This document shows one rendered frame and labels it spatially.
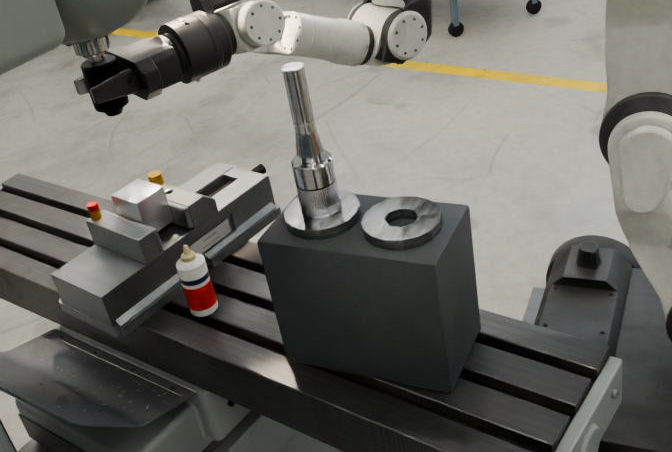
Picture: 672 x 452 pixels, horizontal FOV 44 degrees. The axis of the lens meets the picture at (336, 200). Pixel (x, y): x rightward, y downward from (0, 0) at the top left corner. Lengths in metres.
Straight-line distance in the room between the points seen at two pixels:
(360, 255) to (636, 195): 0.50
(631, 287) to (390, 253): 0.88
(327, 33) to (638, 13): 0.45
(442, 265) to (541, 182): 2.24
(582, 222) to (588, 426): 1.95
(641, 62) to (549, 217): 1.74
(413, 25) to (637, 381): 0.70
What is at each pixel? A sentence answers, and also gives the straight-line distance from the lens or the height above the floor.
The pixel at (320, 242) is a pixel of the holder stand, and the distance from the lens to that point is 0.94.
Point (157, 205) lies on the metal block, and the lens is 1.24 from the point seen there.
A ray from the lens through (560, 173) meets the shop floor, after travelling 3.17.
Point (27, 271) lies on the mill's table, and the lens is 1.44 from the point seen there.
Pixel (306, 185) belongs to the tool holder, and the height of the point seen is 1.16.
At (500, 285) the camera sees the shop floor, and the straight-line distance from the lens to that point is 2.63.
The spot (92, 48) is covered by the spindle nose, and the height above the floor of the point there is 1.29.
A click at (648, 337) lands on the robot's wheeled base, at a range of 1.60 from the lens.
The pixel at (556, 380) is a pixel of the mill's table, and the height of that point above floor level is 0.92.
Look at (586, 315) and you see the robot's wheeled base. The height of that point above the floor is 0.59.
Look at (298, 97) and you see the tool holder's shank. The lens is 0.89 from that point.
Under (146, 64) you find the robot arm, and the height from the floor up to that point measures 1.25.
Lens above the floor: 1.62
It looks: 31 degrees down
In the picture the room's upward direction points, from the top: 11 degrees counter-clockwise
